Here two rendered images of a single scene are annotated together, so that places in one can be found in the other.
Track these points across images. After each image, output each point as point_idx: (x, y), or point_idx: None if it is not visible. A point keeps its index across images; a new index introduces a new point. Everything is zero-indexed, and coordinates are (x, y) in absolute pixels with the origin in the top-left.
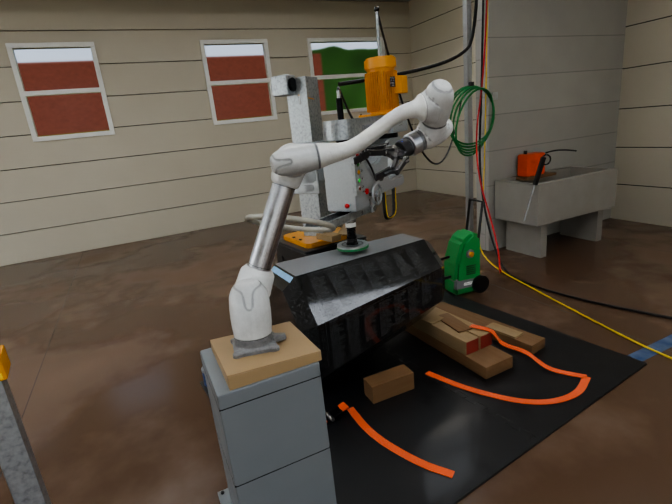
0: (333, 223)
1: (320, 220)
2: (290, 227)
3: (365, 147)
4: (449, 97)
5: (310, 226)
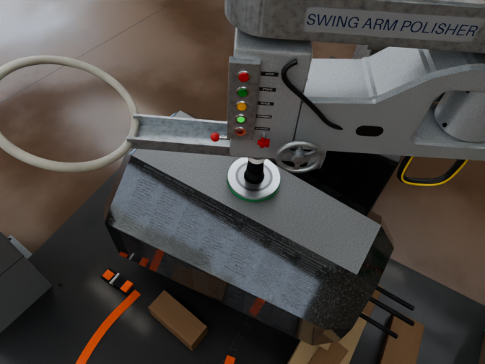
0: (166, 146)
1: (17, 154)
2: (125, 101)
3: None
4: None
5: (147, 121)
